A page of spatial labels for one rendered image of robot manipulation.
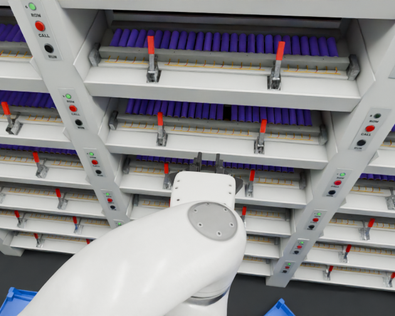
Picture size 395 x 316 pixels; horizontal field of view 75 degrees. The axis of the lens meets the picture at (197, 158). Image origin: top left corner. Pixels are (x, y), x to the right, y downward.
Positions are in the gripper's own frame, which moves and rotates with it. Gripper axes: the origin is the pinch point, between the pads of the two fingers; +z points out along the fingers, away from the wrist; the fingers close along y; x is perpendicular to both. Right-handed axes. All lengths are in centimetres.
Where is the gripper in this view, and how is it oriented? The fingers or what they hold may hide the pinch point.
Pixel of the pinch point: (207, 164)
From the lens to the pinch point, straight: 49.4
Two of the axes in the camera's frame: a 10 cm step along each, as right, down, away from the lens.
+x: 0.2, -8.4, -5.5
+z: 1.2, -5.4, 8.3
